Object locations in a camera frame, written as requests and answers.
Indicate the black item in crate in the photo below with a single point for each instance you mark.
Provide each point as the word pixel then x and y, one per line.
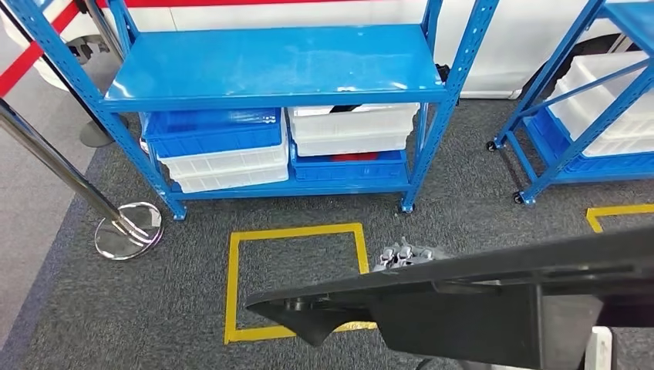
pixel 345 108

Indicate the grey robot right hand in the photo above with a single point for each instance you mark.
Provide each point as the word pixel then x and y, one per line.
pixel 403 255

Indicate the black plastic plate bracket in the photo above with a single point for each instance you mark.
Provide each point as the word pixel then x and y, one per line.
pixel 460 316

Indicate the blue metal shelf rack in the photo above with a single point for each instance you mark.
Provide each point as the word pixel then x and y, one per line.
pixel 255 66
pixel 562 158

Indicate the chrome stanchion post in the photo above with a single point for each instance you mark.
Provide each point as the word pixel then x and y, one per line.
pixel 128 235

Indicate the red item in crate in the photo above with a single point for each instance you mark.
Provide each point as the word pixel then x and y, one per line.
pixel 355 157

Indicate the black stanchion post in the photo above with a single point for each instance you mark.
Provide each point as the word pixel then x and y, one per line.
pixel 104 134

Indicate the red barrier belt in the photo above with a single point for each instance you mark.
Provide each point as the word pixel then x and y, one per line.
pixel 30 53

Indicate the white car with red stripe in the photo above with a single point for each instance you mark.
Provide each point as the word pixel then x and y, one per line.
pixel 511 46

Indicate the black ribbed part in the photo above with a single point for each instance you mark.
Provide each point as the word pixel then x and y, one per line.
pixel 443 72

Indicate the stanchion with black head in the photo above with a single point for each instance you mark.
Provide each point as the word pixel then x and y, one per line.
pixel 104 30

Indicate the yellow floor tape square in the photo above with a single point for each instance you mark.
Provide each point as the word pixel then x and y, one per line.
pixel 232 286

